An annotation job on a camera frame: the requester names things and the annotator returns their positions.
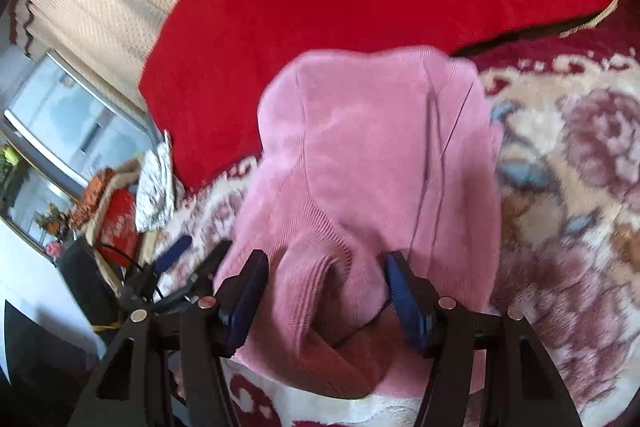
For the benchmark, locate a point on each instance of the floral plush blanket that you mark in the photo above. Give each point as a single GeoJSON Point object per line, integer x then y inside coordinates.
{"type": "Point", "coordinates": [568, 178]}

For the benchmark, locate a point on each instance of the white crackle-pattern folded cloth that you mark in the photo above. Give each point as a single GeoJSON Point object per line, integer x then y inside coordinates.
{"type": "Point", "coordinates": [159, 191]}

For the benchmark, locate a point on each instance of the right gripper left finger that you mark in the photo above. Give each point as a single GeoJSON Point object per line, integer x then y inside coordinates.
{"type": "Point", "coordinates": [130, 386]}

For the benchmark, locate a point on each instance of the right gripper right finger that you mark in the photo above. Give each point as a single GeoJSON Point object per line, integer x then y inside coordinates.
{"type": "Point", "coordinates": [522, 385]}

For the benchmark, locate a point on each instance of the gold framed mirror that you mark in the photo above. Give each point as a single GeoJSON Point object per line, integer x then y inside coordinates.
{"type": "Point", "coordinates": [37, 190]}

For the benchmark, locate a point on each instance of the window with white frame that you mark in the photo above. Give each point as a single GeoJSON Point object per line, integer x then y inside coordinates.
{"type": "Point", "coordinates": [76, 130]}

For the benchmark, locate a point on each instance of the pink corduroy jacket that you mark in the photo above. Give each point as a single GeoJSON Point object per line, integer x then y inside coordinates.
{"type": "Point", "coordinates": [362, 155]}

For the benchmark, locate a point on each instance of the red patterned bag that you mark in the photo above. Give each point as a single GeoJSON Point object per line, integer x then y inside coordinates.
{"type": "Point", "coordinates": [118, 237]}

